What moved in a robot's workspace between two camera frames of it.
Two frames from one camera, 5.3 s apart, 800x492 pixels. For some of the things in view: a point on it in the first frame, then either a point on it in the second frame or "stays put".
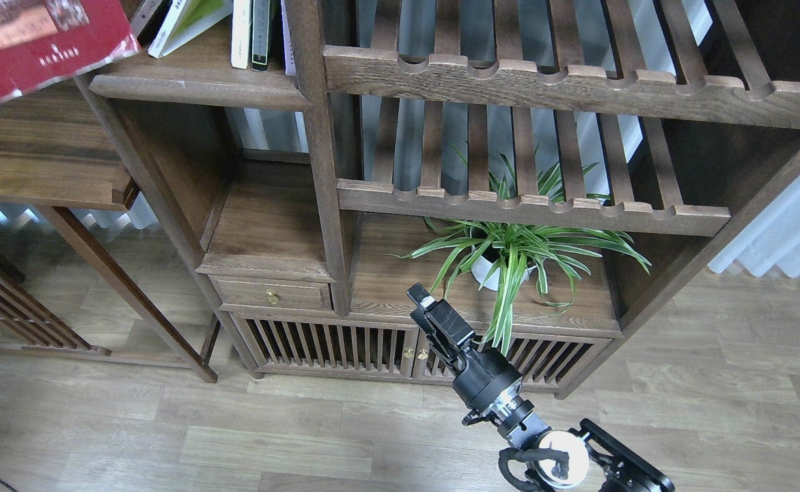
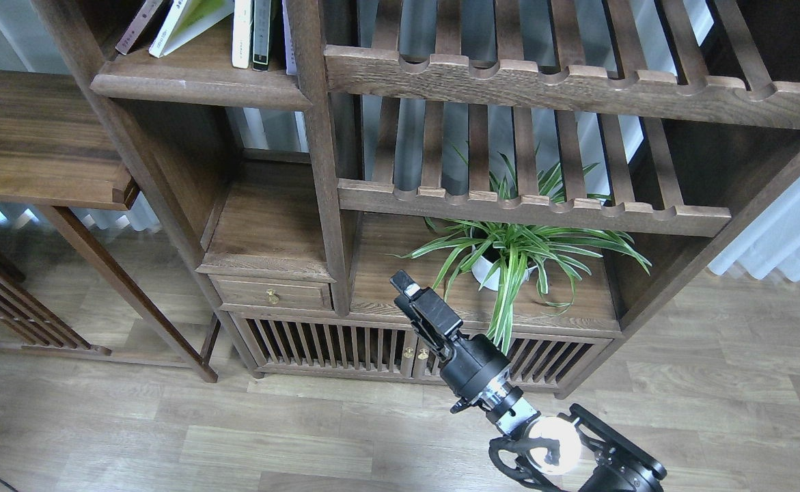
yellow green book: (185, 18) stays put
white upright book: (240, 33) stays put
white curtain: (796, 231) stays put
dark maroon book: (145, 36) to (137, 24)
